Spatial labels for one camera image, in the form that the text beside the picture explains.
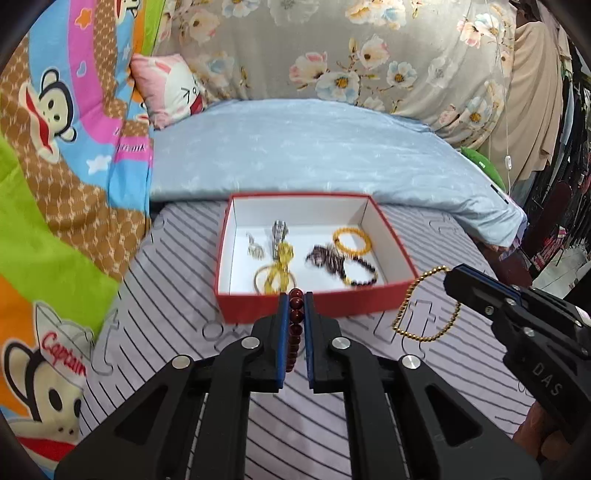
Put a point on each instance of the green plush toy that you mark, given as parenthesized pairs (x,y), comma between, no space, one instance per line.
(482,161)

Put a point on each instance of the colourful monkey print blanket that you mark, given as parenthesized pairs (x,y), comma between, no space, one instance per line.
(55,184)

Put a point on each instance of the lilac striped bedsheet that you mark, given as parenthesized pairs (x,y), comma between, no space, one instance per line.
(175,300)

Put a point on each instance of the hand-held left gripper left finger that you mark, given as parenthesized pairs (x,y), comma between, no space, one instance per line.
(281,350)

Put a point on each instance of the person's right hand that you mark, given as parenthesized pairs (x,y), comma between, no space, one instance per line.
(538,434)

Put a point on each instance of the dark hanging clothes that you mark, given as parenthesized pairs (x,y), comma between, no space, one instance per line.
(575,184)

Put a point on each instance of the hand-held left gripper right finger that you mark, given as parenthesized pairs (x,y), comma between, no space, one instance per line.
(311,350)

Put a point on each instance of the red cardboard box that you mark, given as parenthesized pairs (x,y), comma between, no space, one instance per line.
(351,302)

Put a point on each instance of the silver metal watch band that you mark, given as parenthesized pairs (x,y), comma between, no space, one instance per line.
(279,233)

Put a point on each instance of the light blue quilt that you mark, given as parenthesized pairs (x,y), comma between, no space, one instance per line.
(300,147)

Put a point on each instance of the dark brown furniture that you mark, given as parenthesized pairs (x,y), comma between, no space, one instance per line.
(538,240)

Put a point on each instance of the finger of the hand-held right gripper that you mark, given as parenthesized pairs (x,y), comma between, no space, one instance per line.
(466,293)
(489,281)

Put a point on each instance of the pink rabbit pillow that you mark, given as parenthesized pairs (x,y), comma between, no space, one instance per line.
(166,90)

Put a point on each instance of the thin gold bangle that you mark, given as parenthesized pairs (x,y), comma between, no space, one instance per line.
(256,279)

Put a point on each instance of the beige hanging garment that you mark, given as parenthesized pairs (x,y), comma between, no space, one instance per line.
(531,92)

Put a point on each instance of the grey floral sheet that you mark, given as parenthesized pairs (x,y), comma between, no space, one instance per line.
(323,41)

